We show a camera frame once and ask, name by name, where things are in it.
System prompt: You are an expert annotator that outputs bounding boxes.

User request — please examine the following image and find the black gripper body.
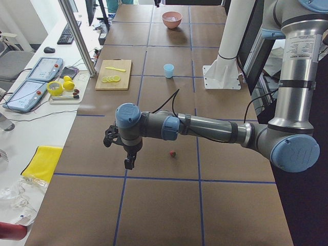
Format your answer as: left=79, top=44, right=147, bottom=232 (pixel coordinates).
left=123, top=138, right=142, bottom=157

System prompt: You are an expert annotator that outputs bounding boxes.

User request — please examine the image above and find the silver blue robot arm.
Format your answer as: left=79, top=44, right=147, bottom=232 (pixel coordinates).
left=104, top=1, right=327, bottom=172

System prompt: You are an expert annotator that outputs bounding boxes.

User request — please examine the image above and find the light blue cup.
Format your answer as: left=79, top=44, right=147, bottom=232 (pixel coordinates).
left=163, top=64, right=175, bottom=78

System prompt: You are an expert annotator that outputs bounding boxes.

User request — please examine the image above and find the clear ice cubes pile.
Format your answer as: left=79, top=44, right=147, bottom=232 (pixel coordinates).
left=163, top=15, right=180, bottom=22

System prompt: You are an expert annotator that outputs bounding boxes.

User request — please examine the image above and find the red strawberry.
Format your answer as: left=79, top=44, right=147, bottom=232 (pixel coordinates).
left=169, top=151, right=176, bottom=158

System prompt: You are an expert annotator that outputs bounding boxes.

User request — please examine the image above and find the wooden cutting board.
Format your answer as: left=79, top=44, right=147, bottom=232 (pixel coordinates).
left=95, top=59, right=132, bottom=91

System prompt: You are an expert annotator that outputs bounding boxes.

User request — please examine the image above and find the white tray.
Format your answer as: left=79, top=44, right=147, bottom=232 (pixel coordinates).
left=48, top=70, right=90, bottom=105

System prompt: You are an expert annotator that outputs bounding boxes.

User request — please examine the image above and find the yellow plastic knife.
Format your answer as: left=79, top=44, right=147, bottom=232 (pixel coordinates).
left=105, top=67, right=126, bottom=72

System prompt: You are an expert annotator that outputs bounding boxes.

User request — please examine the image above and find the yellow cloth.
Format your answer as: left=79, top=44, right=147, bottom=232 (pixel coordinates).
left=21, top=146, right=63, bottom=183

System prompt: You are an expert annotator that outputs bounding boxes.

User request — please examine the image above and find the yellow lemon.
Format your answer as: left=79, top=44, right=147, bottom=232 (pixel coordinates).
left=63, top=75, right=72, bottom=82
left=63, top=80, right=75, bottom=91

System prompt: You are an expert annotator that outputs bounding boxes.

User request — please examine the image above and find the yellow tape roll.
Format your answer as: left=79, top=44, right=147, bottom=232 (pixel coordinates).
left=47, top=81, right=64, bottom=96

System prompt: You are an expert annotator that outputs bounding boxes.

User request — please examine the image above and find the purple notebook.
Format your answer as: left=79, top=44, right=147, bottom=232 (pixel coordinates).
left=59, top=67, right=79, bottom=79

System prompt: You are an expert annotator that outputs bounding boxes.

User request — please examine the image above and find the clear plastic bag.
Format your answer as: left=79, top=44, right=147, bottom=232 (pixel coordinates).
left=1, top=177, right=49, bottom=226

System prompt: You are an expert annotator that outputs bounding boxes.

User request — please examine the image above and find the teach pendant tablet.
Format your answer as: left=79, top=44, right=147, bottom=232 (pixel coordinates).
left=3, top=79, right=48, bottom=113
left=27, top=57, right=64, bottom=82

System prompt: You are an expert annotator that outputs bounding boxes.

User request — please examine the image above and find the black keyboard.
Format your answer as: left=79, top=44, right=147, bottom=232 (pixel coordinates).
left=57, top=24, right=74, bottom=45

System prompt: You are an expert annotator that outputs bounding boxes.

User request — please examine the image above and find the black computer mouse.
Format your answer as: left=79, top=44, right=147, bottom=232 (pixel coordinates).
left=44, top=47, right=56, bottom=54

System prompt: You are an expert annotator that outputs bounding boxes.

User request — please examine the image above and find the red bottle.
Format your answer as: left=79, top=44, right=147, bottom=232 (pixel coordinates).
left=0, top=222, right=28, bottom=240

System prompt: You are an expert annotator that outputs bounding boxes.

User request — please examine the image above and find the pink bowl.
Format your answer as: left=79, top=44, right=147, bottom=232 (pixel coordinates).
left=162, top=11, right=182, bottom=29

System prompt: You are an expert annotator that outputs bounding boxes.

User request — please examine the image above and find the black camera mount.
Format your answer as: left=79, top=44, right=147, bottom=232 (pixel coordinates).
left=103, top=125, right=124, bottom=148

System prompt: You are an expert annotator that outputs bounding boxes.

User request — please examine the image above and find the white pedestal column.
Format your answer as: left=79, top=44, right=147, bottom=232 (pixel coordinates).
left=203, top=0, right=255, bottom=90

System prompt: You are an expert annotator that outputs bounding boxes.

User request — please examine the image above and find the aluminium frame post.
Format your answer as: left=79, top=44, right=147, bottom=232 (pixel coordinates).
left=58, top=0, right=96, bottom=77

